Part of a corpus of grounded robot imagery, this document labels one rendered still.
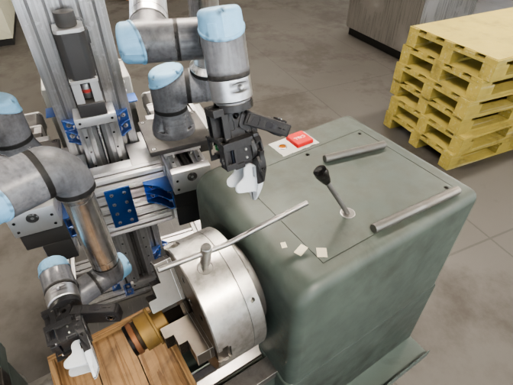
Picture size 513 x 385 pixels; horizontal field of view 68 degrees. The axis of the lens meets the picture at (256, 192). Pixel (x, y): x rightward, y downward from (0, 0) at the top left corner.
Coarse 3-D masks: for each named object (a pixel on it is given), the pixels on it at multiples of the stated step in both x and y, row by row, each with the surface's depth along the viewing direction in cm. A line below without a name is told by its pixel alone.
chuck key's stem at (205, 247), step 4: (204, 244) 76; (208, 244) 76; (204, 248) 75; (208, 248) 75; (204, 252) 75; (208, 252) 75; (204, 256) 76; (208, 256) 76; (200, 260) 79; (204, 260) 78; (208, 260) 78; (204, 264) 79; (208, 264) 79; (204, 268) 81; (208, 268) 82
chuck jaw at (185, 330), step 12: (192, 312) 89; (180, 324) 86; (192, 324) 86; (168, 336) 84; (180, 336) 84; (192, 336) 84; (204, 336) 84; (180, 348) 83; (192, 348) 82; (204, 348) 82; (228, 348) 83; (204, 360) 82
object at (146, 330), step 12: (144, 312) 86; (156, 312) 88; (132, 324) 86; (144, 324) 85; (156, 324) 86; (168, 324) 87; (132, 336) 83; (144, 336) 84; (156, 336) 85; (132, 348) 83; (144, 348) 85
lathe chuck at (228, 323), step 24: (192, 240) 89; (192, 264) 82; (216, 264) 83; (192, 288) 79; (216, 288) 80; (216, 312) 79; (240, 312) 81; (216, 336) 79; (240, 336) 82; (216, 360) 85
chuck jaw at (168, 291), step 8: (168, 248) 90; (168, 256) 90; (152, 264) 88; (160, 264) 87; (168, 272) 88; (160, 280) 87; (168, 280) 88; (176, 280) 89; (152, 288) 88; (160, 288) 87; (168, 288) 88; (176, 288) 89; (152, 296) 88; (160, 296) 87; (168, 296) 88; (176, 296) 89; (184, 296) 90; (152, 304) 86; (160, 304) 87; (168, 304) 88
